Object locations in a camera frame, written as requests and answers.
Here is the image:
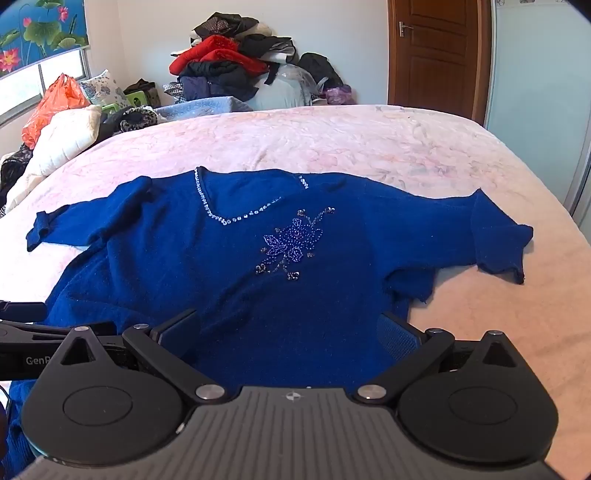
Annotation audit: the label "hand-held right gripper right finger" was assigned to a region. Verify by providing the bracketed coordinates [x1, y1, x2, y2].
[355, 312, 529, 407]

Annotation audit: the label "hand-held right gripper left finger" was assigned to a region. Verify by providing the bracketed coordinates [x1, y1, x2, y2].
[50, 308, 228, 406]

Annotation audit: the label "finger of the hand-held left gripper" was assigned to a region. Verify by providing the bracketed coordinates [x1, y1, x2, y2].
[0, 301, 48, 323]
[0, 321, 118, 344]

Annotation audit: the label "blue beaded sweater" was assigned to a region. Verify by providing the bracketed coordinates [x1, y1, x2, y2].
[7, 167, 535, 478]

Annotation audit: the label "dark striped clothes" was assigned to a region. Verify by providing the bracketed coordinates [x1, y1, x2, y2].
[0, 143, 36, 219]

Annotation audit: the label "dark fuzzy clothes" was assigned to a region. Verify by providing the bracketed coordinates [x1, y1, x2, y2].
[98, 105, 161, 138]

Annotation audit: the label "pile of clothes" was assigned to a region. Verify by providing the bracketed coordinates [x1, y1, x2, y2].
[164, 13, 356, 112]

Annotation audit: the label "white down jacket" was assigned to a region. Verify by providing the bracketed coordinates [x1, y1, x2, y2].
[4, 104, 103, 214]

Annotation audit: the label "orange plastic bag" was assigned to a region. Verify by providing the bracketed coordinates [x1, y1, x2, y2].
[21, 74, 91, 150]

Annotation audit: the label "pink bed blanket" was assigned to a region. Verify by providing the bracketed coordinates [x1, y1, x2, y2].
[0, 104, 591, 467]

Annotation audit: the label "light blue blanket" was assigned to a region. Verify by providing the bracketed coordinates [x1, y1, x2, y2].
[154, 96, 254, 123]

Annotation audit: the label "floral pillow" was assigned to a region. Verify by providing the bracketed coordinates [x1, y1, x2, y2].
[79, 69, 133, 112]

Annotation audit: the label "green box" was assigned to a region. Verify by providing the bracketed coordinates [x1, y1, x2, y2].
[100, 90, 149, 114]

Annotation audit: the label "window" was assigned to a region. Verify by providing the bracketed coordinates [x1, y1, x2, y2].
[0, 48, 92, 126]

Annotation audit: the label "black bag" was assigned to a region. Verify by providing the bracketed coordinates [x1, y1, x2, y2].
[123, 79, 160, 108]

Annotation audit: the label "purple plastic bag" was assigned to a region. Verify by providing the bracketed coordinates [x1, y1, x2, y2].
[324, 85, 355, 106]

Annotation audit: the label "frosted glass wardrobe door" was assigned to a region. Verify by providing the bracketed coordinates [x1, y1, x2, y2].
[482, 0, 591, 228]

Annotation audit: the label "lotus print roller blind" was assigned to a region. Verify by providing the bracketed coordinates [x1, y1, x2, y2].
[0, 0, 91, 80]

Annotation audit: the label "brown wooden door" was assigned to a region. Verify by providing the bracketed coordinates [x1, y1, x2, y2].
[387, 0, 493, 126]

